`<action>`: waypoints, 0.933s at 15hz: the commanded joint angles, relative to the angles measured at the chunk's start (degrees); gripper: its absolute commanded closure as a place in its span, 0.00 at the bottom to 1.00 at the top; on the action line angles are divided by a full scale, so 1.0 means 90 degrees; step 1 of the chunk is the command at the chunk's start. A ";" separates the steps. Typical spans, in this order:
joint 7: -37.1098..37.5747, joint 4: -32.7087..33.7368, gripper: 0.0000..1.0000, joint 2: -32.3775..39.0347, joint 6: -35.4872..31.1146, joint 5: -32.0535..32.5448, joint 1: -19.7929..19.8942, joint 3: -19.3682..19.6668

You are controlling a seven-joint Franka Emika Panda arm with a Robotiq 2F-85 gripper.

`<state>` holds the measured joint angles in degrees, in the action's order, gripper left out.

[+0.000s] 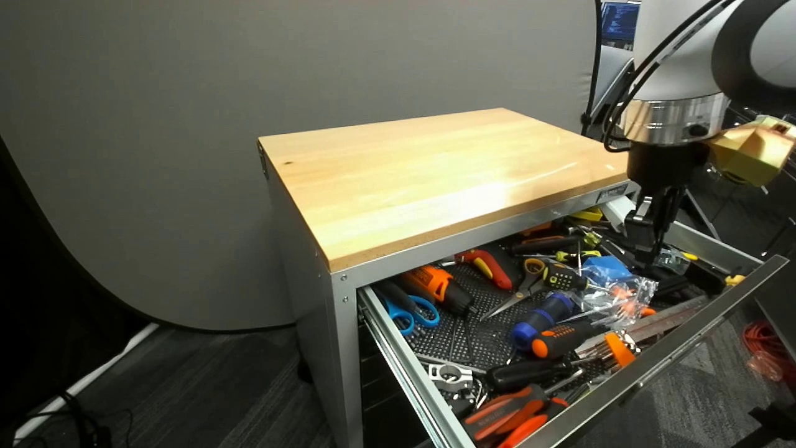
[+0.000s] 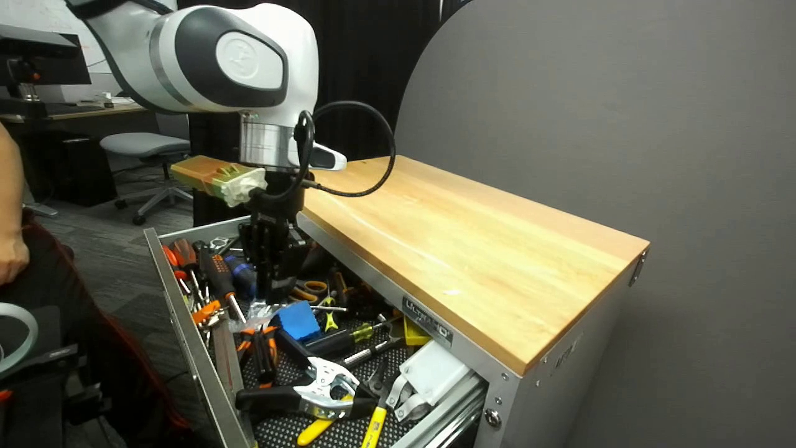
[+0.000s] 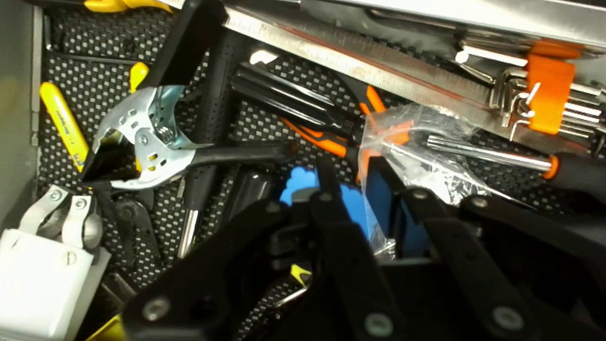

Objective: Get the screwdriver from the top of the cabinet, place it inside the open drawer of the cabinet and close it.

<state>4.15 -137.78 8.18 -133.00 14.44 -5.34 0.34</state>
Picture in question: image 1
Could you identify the blue lit monitor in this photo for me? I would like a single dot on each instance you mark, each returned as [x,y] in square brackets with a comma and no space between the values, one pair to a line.
[617,22]

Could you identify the blue small box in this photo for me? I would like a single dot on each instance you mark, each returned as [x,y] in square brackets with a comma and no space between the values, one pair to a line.
[604,269]

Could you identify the yellow black tool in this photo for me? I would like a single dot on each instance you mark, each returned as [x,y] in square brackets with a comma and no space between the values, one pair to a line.
[709,275]

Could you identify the black thin pole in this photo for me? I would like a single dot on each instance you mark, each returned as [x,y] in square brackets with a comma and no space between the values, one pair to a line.
[592,65]

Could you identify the clear bag orange parts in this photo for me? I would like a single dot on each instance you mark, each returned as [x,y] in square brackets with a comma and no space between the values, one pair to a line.
[617,298]

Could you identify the grey metal drawer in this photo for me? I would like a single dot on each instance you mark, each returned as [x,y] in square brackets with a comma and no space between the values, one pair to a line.
[663,354]

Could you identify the orange black screwdriver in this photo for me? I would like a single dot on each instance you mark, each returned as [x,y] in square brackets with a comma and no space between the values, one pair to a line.
[562,339]

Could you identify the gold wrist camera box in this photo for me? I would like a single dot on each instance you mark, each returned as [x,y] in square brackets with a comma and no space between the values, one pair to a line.
[750,151]

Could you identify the long metal blade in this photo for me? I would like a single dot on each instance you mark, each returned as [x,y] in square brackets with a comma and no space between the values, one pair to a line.
[663,321]

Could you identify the chrome wrench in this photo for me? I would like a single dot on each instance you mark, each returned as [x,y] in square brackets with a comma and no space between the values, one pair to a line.
[450,379]

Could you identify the black drawer liner mat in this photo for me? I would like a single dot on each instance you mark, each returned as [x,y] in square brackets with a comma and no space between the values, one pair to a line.
[474,336]

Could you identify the grey metal cabinet wooden top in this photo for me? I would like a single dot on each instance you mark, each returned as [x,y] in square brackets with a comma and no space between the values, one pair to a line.
[413,175]

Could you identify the grey curved backdrop panel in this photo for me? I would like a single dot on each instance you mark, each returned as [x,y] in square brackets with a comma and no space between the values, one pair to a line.
[206,125]

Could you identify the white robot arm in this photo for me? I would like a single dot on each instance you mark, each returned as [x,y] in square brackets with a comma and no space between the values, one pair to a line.
[680,58]

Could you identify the white plug adapter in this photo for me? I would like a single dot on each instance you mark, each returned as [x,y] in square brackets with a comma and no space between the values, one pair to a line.
[616,212]

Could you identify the black tool chest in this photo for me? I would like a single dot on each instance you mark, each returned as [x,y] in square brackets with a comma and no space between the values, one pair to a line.
[779,224]

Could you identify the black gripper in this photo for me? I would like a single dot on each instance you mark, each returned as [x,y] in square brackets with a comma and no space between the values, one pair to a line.
[663,170]

